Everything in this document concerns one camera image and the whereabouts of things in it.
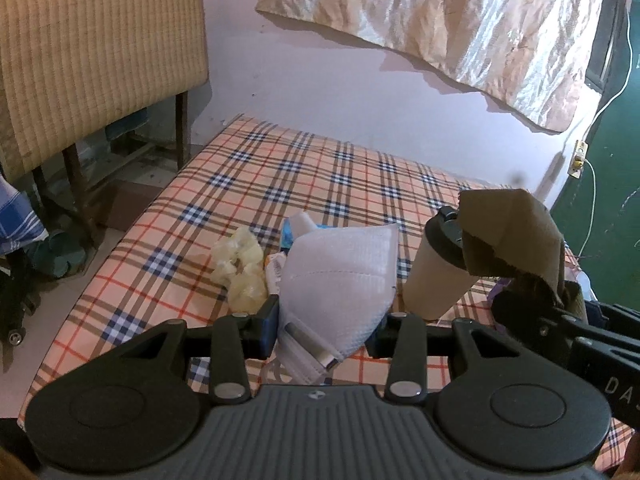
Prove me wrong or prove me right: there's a woven backed wooden chair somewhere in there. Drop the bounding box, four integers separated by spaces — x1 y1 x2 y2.
0 0 210 241

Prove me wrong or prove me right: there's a crumpled yellow plastic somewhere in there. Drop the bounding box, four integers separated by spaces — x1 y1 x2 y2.
210 226 268 311

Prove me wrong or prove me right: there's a white knobbly sock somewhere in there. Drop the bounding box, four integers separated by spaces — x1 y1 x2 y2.
290 211 321 233

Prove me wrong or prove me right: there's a brown paper cup with lid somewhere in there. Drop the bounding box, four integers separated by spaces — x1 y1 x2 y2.
402 206 481 321

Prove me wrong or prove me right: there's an olive green cloth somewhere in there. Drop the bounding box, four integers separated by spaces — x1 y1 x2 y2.
457 187 587 321

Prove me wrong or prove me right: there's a teal cloth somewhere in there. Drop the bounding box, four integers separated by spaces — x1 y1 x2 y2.
32 230 88 278

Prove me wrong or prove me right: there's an orange white packet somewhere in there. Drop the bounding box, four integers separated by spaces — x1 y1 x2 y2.
264 252 286 296

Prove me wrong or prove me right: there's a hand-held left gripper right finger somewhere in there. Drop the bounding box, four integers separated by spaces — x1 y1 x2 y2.
364 310 523 403

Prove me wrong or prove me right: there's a plaid mattress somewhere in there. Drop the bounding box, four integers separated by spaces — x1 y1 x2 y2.
17 114 640 466

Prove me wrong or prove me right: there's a blue checked cloth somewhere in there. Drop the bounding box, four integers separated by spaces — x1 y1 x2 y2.
0 172 50 256

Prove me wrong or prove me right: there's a blue white tissue pack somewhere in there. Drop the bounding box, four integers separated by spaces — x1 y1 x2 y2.
279 220 331 256

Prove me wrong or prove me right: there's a shiny beige curtain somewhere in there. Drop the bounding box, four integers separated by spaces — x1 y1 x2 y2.
255 0 608 133

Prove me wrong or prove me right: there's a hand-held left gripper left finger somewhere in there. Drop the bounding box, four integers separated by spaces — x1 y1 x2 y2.
112 294 280 405

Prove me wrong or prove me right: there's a wall socket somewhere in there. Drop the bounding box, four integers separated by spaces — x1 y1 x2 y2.
567 140 588 178

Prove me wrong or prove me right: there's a dark window frame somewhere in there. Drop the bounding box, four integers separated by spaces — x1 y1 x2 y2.
585 0 628 93

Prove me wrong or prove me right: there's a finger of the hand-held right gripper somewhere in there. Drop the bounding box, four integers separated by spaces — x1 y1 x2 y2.
491 279 585 362
584 300 640 347

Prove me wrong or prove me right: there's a white face mask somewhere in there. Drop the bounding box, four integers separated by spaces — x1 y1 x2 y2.
270 224 401 386

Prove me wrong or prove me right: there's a green door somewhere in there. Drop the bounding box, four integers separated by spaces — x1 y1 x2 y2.
550 0 640 301

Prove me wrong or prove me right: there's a black metal stand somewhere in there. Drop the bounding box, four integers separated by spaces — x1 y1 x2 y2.
0 250 43 348

